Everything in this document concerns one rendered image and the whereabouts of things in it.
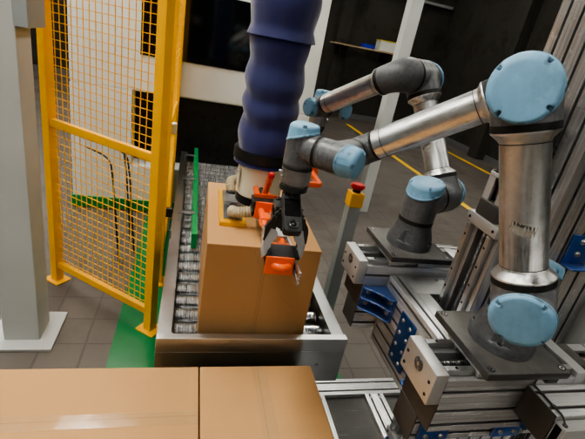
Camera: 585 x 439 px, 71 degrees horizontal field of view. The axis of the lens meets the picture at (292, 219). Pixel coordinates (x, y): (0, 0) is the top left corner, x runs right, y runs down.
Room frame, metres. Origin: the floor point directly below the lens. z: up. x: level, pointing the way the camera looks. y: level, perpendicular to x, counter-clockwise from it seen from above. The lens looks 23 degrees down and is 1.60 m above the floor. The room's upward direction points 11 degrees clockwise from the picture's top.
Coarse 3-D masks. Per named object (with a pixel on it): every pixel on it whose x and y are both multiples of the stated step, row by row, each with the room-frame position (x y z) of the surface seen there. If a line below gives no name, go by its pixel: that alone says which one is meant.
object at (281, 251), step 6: (276, 246) 0.98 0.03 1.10; (282, 246) 0.99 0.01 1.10; (288, 246) 1.00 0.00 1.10; (270, 252) 0.95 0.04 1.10; (276, 252) 0.95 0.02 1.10; (282, 252) 0.96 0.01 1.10; (288, 252) 0.96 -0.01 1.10; (264, 258) 0.98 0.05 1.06; (270, 258) 0.92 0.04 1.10; (276, 258) 0.92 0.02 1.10; (282, 258) 0.93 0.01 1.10; (288, 258) 0.93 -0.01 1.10; (294, 258) 0.94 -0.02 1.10; (270, 264) 0.92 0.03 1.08; (264, 270) 0.92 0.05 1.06; (270, 270) 0.92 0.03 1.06
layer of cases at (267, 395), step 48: (0, 384) 0.86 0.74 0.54; (48, 384) 0.89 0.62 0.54; (96, 384) 0.92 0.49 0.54; (144, 384) 0.96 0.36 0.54; (192, 384) 1.00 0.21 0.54; (240, 384) 1.04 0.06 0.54; (288, 384) 1.08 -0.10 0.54; (0, 432) 0.72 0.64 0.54; (48, 432) 0.75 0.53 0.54; (96, 432) 0.77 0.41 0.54; (144, 432) 0.80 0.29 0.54; (192, 432) 0.83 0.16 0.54; (240, 432) 0.86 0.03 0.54; (288, 432) 0.89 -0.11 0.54
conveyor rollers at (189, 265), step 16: (192, 176) 2.91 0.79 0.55; (208, 176) 3.01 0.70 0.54; (224, 176) 3.05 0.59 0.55; (192, 256) 1.78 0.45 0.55; (192, 272) 1.68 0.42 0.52; (176, 288) 1.51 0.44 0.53; (192, 288) 1.52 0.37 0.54; (176, 304) 1.41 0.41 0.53; (192, 304) 1.42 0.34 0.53; (176, 320) 1.32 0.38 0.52; (192, 320) 1.34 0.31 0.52
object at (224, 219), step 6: (222, 192) 1.63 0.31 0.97; (228, 192) 1.59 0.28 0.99; (234, 192) 1.59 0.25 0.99; (222, 198) 1.57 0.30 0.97; (222, 204) 1.51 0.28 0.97; (228, 204) 1.51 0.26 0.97; (234, 204) 1.46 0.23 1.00; (222, 210) 1.45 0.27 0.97; (222, 216) 1.40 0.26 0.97; (222, 222) 1.35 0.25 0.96; (228, 222) 1.36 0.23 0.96; (234, 222) 1.37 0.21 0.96; (240, 222) 1.38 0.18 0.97
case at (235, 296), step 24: (216, 192) 1.66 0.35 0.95; (216, 216) 1.42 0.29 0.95; (216, 240) 1.23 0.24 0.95; (240, 240) 1.27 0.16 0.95; (312, 240) 1.38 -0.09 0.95; (216, 264) 1.21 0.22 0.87; (240, 264) 1.23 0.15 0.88; (264, 264) 1.25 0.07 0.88; (312, 264) 1.30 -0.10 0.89; (216, 288) 1.22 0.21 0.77; (240, 288) 1.24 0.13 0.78; (264, 288) 1.26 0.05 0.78; (288, 288) 1.28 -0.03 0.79; (312, 288) 1.30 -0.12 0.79; (216, 312) 1.22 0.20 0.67; (240, 312) 1.24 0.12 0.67; (264, 312) 1.26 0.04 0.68; (288, 312) 1.29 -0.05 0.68
